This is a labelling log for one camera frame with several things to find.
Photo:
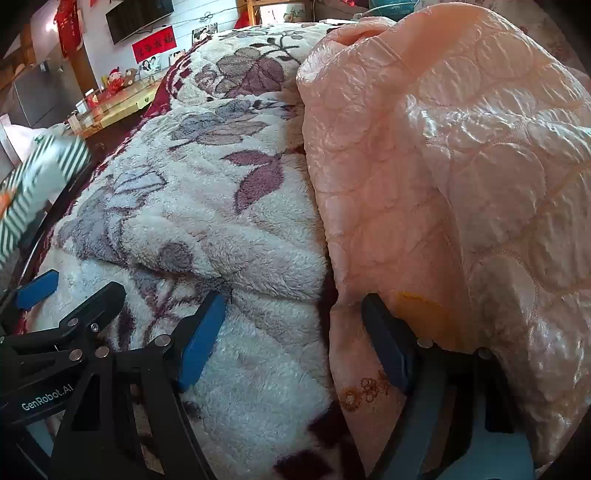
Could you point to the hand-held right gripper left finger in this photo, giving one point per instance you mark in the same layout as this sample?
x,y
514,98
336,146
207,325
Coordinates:
x,y
203,341

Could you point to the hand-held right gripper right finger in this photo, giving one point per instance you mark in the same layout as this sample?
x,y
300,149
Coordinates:
x,y
388,350

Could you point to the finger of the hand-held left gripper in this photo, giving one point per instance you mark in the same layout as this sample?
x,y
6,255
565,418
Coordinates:
x,y
92,309
37,290

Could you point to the floral fleece blanket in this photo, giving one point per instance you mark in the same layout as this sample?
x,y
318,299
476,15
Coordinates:
x,y
207,207

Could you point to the white plastic bag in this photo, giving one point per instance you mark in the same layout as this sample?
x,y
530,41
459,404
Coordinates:
x,y
18,138

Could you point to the pink quilted blanket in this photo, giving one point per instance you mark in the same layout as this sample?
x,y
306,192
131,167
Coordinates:
x,y
438,161

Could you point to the grey refrigerator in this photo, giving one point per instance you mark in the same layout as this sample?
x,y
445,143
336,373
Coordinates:
x,y
41,92

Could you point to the small red tin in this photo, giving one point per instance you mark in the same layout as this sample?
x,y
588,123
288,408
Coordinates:
x,y
92,99

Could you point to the glass-topped wooden cabinet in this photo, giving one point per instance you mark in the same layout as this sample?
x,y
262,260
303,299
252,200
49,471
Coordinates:
x,y
124,101

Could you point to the red plush doll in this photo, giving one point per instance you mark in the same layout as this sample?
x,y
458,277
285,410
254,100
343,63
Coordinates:
x,y
115,79

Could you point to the brown teddy bear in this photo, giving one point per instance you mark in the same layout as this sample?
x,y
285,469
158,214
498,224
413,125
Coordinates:
x,y
131,76

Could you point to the framed photo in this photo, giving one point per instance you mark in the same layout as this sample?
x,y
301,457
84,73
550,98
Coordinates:
x,y
150,66
177,56
205,32

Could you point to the red hanging decoration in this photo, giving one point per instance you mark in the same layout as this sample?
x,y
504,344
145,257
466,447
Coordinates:
x,y
69,23

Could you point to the black television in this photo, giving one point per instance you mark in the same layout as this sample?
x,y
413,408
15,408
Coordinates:
x,y
138,18

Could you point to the teal plastic container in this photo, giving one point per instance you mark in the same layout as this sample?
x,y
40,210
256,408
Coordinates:
x,y
392,4

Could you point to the floral patterned cloth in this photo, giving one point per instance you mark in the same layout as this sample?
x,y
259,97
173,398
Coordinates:
x,y
535,23

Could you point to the red wall banner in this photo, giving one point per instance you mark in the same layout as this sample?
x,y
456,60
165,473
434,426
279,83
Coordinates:
x,y
154,44

